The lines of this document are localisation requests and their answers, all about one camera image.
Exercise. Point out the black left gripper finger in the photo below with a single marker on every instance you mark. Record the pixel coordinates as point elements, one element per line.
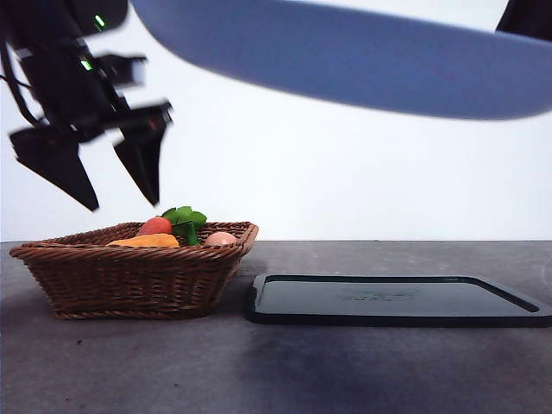
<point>56,159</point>
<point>144,151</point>

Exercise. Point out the yellow corn cob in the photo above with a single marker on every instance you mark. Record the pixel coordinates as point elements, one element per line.
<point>151,241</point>

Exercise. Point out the blue round plate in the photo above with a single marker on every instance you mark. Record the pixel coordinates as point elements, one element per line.
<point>366,56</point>

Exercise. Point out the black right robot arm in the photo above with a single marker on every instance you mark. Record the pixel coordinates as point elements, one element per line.
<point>530,17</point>

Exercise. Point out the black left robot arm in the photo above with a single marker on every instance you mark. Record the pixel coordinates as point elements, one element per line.
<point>52,64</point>

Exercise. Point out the brown wicker basket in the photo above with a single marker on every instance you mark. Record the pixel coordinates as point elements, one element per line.
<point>129,280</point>

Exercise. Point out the orange carrot with green leaves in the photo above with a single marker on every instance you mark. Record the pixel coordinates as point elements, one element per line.
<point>156,226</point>

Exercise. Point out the brown egg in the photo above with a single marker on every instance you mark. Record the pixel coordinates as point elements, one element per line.
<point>221,238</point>

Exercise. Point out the black flat tray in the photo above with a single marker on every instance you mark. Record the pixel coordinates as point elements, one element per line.
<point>388,302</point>

